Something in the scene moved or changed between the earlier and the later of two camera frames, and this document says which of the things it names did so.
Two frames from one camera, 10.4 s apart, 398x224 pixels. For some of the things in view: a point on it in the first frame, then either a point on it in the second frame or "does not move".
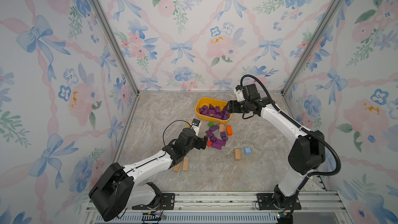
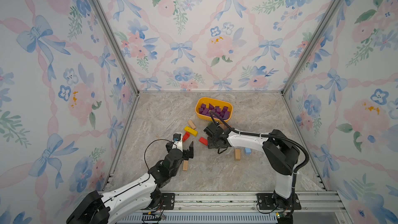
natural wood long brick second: (185, 164) does not move
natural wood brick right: (237, 154) does not move
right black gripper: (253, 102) -> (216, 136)
